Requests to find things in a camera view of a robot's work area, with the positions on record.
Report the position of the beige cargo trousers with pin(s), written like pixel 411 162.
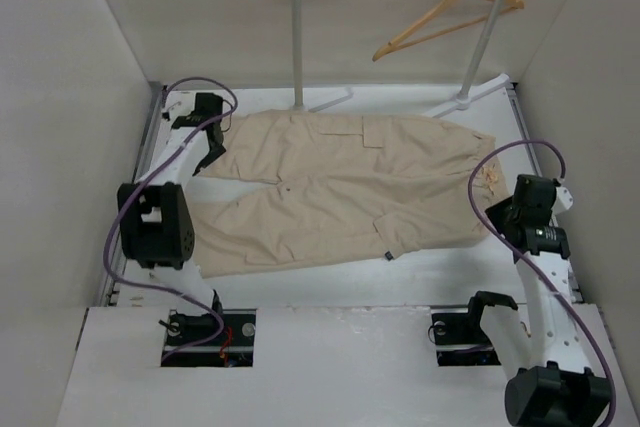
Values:
pixel 337 188

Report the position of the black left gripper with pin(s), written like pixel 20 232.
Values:
pixel 208 159

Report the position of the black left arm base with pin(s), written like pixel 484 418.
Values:
pixel 200 341

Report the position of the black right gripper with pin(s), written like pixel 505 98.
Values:
pixel 494 214

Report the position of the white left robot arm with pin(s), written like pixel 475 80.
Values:
pixel 156 230

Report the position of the aluminium side rail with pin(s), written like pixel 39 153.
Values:
pixel 550 273
pixel 108 290

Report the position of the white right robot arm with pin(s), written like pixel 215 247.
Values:
pixel 550 381

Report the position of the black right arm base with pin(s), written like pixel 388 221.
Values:
pixel 458 343

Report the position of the right aluminium side rail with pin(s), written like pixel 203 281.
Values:
pixel 550 273

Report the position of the left aluminium side rail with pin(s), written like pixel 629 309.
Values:
pixel 108 290

